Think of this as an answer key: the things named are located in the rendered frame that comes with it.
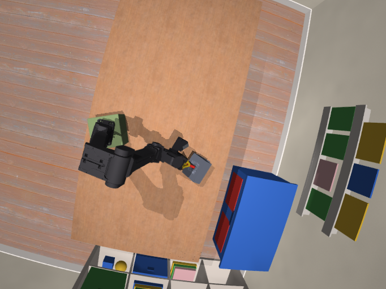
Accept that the grey sloped panel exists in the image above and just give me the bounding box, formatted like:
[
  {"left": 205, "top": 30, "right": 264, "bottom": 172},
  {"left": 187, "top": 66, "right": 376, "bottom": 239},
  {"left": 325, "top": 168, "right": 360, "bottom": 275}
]
[{"left": 182, "top": 153, "right": 212, "bottom": 184}]

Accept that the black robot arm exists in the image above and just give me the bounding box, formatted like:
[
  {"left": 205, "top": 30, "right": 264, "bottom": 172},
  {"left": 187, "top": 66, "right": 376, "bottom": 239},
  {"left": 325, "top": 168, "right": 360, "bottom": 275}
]
[{"left": 78, "top": 119, "right": 189, "bottom": 188}]

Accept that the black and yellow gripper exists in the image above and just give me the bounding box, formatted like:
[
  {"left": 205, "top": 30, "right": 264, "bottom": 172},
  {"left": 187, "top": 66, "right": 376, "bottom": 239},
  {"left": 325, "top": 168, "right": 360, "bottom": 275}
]
[{"left": 178, "top": 156, "right": 190, "bottom": 170}]

